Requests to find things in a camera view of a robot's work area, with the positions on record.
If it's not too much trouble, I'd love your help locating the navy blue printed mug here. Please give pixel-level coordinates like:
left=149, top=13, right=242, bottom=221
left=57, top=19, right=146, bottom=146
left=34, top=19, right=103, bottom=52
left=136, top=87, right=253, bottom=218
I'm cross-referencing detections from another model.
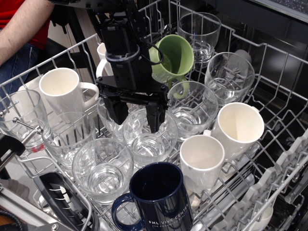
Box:
left=112, top=162, right=193, bottom=231

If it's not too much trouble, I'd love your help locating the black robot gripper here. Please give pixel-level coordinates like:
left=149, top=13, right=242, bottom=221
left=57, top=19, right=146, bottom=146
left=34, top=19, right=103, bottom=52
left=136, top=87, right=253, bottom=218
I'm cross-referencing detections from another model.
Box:
left=98, top=17, right=167, bottom=133

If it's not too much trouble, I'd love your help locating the grey wire dishwasher rack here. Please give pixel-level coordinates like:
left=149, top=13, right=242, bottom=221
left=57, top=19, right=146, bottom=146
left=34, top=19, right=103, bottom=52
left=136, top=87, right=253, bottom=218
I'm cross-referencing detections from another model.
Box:
left=6, top=0, right=308, bottom=231

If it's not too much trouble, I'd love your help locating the clear glass rear top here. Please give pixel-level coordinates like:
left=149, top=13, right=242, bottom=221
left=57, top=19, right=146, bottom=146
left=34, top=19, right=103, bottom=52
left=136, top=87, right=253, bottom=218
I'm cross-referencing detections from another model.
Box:
left=178, top=12, right=221, bottom=69

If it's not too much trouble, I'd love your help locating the clear glass left ribbed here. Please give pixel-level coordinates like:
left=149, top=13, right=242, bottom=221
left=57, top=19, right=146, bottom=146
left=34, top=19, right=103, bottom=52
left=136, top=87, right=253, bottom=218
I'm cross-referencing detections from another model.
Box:
left=42, top=112, right=96, bottom=173

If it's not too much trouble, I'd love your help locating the white mug front centre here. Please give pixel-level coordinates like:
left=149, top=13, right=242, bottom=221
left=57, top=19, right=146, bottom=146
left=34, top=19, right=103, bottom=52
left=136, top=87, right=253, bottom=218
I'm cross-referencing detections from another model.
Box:
left=180, top=135, right=225, bottom=194

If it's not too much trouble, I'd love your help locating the tall white mug rear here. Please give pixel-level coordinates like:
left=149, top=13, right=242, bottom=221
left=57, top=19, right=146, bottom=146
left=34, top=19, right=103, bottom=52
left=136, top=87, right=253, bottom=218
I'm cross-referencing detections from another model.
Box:
left=96, top=43, right=113, bottom=79

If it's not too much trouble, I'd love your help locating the clear glass centre left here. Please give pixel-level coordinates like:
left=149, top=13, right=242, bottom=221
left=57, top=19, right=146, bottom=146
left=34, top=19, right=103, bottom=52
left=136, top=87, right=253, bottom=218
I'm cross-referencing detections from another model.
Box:
left=97, top=98, right=123, bottom=141

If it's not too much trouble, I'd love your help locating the clear glass far left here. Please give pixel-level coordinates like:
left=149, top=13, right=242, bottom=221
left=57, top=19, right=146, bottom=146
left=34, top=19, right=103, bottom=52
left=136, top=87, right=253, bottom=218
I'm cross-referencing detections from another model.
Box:
left=0, top=90, right=50, bottom=153

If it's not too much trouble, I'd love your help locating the clear glass centre right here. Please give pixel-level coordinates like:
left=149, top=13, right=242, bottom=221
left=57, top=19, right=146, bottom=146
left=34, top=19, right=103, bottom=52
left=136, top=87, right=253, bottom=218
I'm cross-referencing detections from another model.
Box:
left=167, top=81, right=218, bottom=141

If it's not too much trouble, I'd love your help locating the green ceramic mug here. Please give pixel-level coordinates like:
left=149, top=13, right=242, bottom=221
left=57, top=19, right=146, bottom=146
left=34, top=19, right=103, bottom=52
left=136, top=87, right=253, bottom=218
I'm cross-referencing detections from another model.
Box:
left=149, top=34, right=194, bottom=88

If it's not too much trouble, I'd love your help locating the blue jeans leg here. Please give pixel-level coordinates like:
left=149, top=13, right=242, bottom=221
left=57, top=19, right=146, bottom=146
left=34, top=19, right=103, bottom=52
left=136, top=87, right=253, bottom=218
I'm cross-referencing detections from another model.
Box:
left=0, top=43, right=40, bottom=98

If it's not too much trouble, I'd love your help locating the grey plastic cup shelf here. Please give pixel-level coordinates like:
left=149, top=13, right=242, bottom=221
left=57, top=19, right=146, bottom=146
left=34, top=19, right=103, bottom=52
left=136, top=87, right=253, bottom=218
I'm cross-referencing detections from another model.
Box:
left=212, top=131, right=308, bottom=231

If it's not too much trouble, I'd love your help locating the black clamp with metal screw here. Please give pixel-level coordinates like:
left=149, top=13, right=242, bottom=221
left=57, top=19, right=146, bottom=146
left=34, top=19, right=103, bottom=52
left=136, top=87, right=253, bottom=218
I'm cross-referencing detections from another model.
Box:
left=0, top=117, right=44, bottom=180

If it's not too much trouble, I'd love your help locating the clear glass right rear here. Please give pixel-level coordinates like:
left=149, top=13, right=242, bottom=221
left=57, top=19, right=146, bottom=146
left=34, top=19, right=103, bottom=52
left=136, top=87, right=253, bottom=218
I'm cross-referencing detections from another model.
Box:
left=205, top=50, right=255, bottom=108

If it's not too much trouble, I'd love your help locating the black slotted rack handle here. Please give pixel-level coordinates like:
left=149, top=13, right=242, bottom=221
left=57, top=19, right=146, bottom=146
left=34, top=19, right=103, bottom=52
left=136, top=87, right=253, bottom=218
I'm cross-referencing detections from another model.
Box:
left=33, top=172, right=100, bottom=231

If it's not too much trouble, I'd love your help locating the person forearm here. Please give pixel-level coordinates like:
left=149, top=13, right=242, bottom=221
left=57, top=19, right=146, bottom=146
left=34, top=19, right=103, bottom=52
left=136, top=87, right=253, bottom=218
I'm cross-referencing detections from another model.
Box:
left=0, top=0, right=54, bottom=64

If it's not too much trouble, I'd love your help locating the clear glass front left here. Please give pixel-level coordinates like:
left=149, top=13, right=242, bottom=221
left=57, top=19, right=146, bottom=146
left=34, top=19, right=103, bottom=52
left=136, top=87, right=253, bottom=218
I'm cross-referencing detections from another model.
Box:
left=72, top=138, right=134, bottom=205

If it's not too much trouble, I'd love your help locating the white mug right tilted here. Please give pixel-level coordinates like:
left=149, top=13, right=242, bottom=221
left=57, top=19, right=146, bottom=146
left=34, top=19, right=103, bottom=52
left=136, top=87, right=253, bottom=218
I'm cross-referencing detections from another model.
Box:
left=203, top=103, right=265, bottom=162

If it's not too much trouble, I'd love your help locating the red shirt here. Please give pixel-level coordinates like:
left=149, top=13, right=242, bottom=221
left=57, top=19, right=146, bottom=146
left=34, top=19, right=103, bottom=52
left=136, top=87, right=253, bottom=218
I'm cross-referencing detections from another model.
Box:
left=0, top=0, right=50, bottom=50

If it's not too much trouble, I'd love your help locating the white mug left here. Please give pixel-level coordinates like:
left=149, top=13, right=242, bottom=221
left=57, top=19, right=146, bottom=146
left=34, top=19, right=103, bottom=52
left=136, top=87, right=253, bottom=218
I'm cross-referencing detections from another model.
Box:
left=38, top=67, right=99, bottom=115

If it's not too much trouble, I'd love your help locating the clear glass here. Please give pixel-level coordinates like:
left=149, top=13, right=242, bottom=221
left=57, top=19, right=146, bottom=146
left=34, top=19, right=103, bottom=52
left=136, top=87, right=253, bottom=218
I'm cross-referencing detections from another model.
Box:
left=167, top=81, right=218, bottom=141
left=0, top=90, right=50, bottom=153
left=178, top=12, right=221, bottom=69
left=205, top=50, right=255, bottom=108
left=97, top=98, right=123, bottom=141
left=122, top=109, right=178, bottom=167
left=72, top=138, right=134, bottom=205

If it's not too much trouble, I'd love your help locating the clear glass centre front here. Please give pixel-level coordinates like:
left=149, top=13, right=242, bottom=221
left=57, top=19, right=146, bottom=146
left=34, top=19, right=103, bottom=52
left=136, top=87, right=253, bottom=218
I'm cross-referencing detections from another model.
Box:
left=122, top=109, right=178, bottom=167

